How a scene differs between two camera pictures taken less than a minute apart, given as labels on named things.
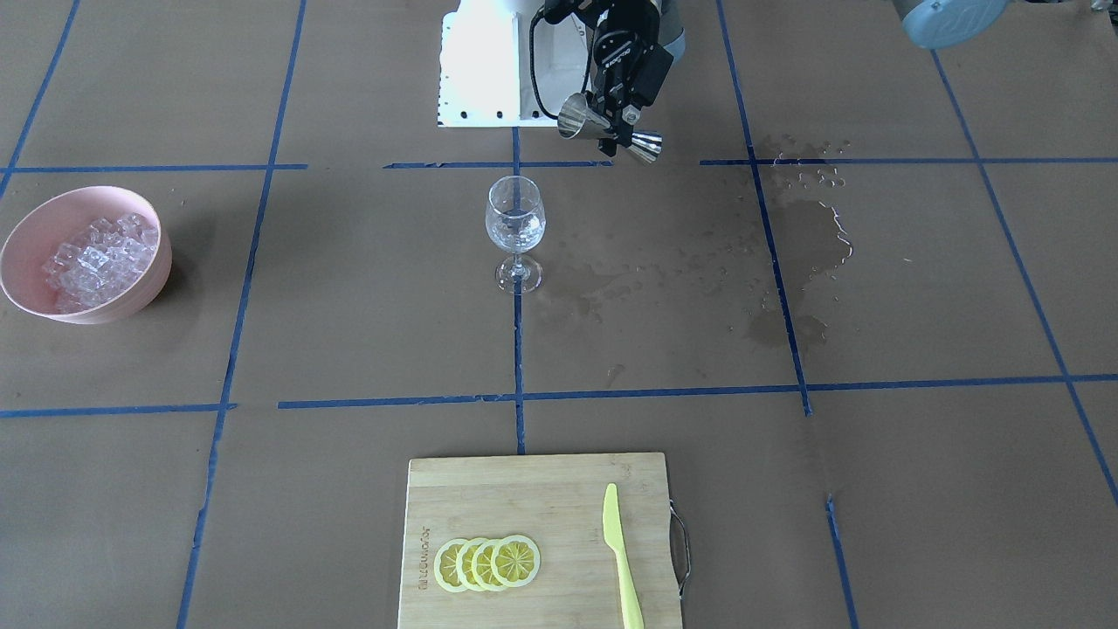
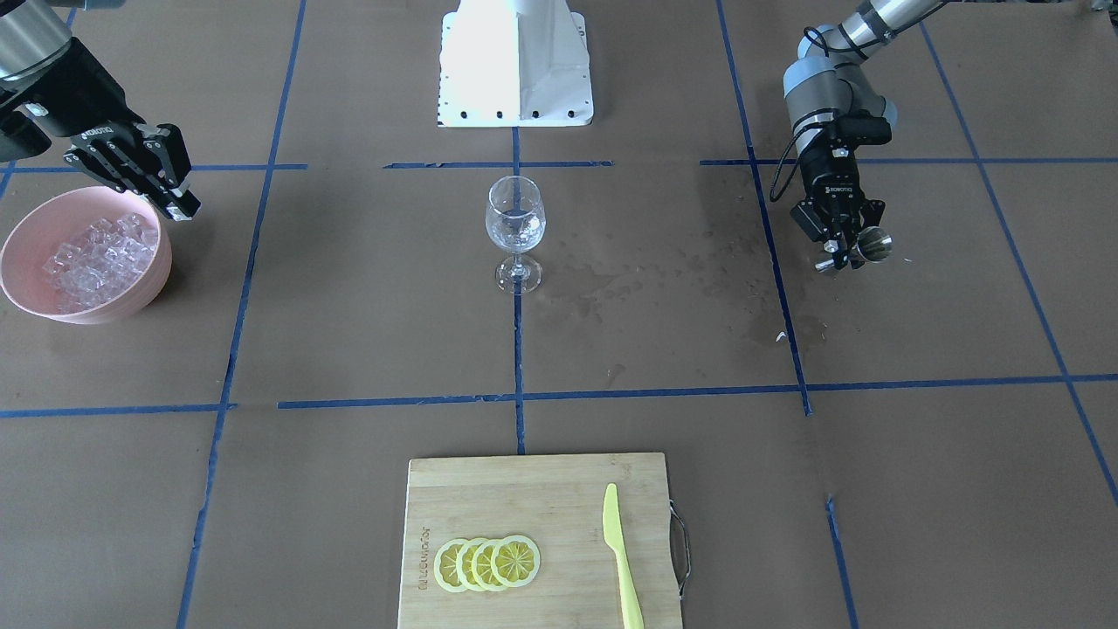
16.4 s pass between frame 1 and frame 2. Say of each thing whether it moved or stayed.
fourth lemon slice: stayed
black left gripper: moved
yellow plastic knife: stayed
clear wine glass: stayed
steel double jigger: moved
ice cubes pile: stayed
